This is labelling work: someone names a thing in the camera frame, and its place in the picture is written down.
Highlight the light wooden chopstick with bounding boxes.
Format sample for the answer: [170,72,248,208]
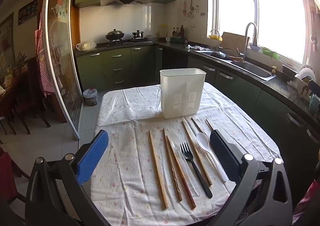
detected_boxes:
[148,130,169,209]
[181,120,213,186]

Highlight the gas stove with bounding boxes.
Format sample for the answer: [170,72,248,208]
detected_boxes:
[106,37,153,47]

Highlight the red-ended wooden chopstick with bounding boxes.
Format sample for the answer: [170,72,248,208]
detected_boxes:
[191,117,218,174]
[166,135,197,209]

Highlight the hanging wall utensils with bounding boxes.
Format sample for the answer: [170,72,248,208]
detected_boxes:
[181,0,207,20]

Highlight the white plastic spoon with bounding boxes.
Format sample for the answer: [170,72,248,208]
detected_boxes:
[196,132,229,182]

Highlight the pale teal mug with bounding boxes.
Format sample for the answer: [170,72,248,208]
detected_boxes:
[309,94,320,113]

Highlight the white plate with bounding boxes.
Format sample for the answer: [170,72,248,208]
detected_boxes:
[298,65,317,82]

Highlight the white plastic bag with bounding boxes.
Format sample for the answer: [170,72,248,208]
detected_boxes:
[76,41,97,52]

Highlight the steel kitchen sink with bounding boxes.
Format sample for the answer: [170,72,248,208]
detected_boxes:
[195,50,277,82]

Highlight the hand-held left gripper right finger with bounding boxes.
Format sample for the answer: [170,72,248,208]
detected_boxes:
[207,130,293,226]

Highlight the floral white tablecloth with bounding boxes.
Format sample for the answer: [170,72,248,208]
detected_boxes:
[90,82,283,226]

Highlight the black plastic fork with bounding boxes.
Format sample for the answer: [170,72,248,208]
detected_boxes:
[180,142,213,199]

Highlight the white dish rack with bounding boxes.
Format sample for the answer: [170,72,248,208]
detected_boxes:
[294,71,318,99]

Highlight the green plastic containers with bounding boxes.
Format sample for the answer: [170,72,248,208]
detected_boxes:
[261,47,280,59]

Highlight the wooden dining table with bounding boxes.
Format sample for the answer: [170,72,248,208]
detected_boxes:
[0,66,38,119]

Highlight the wooden cutting board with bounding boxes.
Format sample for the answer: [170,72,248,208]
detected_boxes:
[221,32,250,53]

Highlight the person's floral clothing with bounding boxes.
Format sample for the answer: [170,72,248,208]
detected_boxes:
[292,180,320,224]

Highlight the black lidded wok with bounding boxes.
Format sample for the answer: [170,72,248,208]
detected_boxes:
[105,29,125,42]

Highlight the clear plastic spoon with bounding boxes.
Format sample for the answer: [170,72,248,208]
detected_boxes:
[170,134,202,197]

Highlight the red chair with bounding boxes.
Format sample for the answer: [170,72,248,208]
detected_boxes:
[0,146,28,204]

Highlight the framed wall picture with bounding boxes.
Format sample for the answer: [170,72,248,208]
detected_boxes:
[0,12,15,72]

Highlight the kitchen window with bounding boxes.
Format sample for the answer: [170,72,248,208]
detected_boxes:
[207,0,320,72]

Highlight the white dish cloth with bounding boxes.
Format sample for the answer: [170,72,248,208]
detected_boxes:
[185,44,210,51]

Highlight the green base cabinets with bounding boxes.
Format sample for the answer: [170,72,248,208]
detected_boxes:
[75,45,320,146]

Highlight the steel kitchen faucet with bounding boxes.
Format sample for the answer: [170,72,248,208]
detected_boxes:
[240,22,258,62]

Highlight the small trash bin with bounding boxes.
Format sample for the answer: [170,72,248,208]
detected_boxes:
[82,88,98,106]

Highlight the dark wooden chair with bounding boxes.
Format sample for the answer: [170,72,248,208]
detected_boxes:
[10,57,51,134]

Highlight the black frying pan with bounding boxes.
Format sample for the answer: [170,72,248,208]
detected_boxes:
[209,51,243,62]

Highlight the red checked apron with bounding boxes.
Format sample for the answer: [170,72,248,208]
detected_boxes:
[34,4,54,97]

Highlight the printed glass sliding door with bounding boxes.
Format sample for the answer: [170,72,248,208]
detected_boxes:
[41,0,84,140]

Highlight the white plastic utensil holder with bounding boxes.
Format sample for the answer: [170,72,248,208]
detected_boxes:
[159,68,207,119]

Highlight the dark granite countertop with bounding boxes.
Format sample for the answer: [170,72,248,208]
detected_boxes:
[75,41,320,126]

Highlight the dark wall poster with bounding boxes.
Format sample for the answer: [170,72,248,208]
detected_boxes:
[18,0,39,25]

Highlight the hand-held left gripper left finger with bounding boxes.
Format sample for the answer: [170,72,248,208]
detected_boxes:
[25,130,110,226]

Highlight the spiral patterned brown chopstick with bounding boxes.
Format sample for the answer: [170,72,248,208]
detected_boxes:
[162,129,183,202]

